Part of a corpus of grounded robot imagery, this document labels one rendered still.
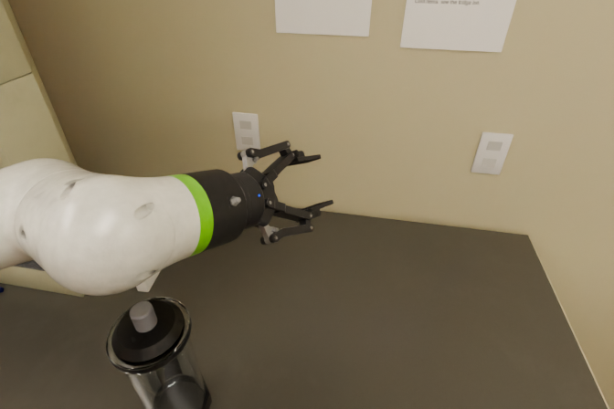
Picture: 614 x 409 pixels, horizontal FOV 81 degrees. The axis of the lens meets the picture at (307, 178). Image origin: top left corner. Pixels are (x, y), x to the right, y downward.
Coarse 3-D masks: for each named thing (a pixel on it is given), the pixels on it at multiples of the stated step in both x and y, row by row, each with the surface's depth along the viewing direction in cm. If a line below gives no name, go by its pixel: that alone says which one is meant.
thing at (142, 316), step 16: (144, 304) 47; (160, 304) 51; (128, 320) 49; (144, 320) 46; (160, 320) 49; (176, 320) 49; (112, 336) 48; (128, 336) 47; (144, 336) 47; (160, 336) 47; (176, 336) 48; (128, 352) 46; (144, 352) 46; (160, 352) 46
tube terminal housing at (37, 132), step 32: (0, 0) 57; (0, 32) 57; (0, 64) 58; (32, 64) 71; (0, 96) 58; (32, 96) 64; (0, 128) 59; (32, 128) 64; (0, 160) 61; (64, 160) 72; (64, 288) 80
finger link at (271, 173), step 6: (282, 156) 57; (288, 156) 57; (294, 156) 58; (276, 162) 56; (282, 162) 55; (288, 162) 56; (270, 168) 54; (276, 168) 54; (282, 168) 55; (264, 174) 53; (270, 174) 51; (276, 174) 52; (264, 180) 50; (270, 180) 51; (264, 186) 49
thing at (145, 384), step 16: (176, 304) 53; (112, 352) 46; (192, 352) 53; (128, 368) 45; (144, 368) 45; (160, 368) 47; (176, 368) 50; (192, 368) 54; (144, 384) 48; (160, 384) 49; (176, 384) 51; (192, 384) 54; (144, 400) 52; (160, 400) 51; (176, 400) 53; (192, 400) 56
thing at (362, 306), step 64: (192, 256) 91; (256, 256) 91; (320, 256) 91; (384, 256) 91; (448, 256) 91; (512, 256) 91; (0, 320) 76; (64, 320) 76; (192, 320) 76; (256, 320) 76; (320, 320) 76; (384, 320) 76; (448, 320) 76; (512, 320) 76; (0, 384) 65; (64, 384) 65; (128, 384) 65; (256, 384) 65; (320, 384) 65; (384, 384) 65; (448, 384) 65; (512, 384) 65; (576, 384) 65
